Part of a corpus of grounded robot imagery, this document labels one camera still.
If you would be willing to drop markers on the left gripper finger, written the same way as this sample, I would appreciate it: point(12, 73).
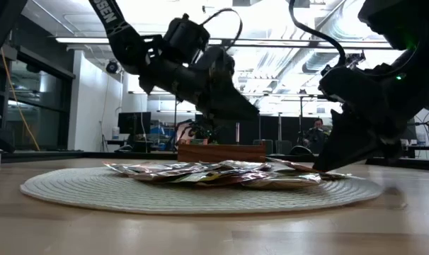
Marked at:
point(228, 106)

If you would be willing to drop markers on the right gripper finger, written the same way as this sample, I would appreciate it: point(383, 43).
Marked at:
point(352, 145)

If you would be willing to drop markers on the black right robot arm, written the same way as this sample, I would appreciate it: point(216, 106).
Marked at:
point(395, 21)

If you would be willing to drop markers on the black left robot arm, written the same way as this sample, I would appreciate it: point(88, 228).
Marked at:
point(122, 32)

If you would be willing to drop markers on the brown wooden tea box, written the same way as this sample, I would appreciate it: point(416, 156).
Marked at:
point(221, 154)

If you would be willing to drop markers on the person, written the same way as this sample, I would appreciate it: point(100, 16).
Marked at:
point(317, 136)

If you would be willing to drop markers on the black ceiling spotlight cluster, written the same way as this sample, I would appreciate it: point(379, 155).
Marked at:
point(356, 59)

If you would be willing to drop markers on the black office chair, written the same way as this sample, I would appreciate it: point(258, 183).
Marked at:
point(299, 151)

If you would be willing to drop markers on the grey chair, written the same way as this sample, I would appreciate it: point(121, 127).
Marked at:
point(283, 147)
point(269, 147)

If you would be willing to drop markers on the black computer monitor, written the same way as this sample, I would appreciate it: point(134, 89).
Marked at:
point(134, 123)

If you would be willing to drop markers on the black round ceiling spotlight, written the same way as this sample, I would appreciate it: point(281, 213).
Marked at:
point(112, 66)

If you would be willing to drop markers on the white bottle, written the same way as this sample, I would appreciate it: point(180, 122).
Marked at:
point(115, 134)

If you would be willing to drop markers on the long ceiling light strip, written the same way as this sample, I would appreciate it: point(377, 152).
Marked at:
point(83, 40)

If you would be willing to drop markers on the white round woven placemat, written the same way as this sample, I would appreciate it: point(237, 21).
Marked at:
point(129, 196)

